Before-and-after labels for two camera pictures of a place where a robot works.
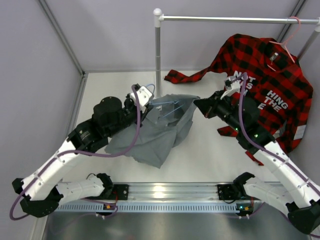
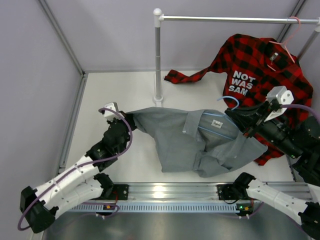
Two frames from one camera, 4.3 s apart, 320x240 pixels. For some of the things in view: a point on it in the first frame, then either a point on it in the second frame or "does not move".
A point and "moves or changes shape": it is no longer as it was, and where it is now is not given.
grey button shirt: x=164 y=125 moves or changes shape
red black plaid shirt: x=274 y=80 does not move
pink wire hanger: x=284 y=42 does not move
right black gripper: x=208 y=106 -> x=244 y=118
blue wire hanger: x=155 y=102 moves or changes shape
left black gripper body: x=128 y=117 -> x=127 y=130
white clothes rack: x=158 y=18 does not move
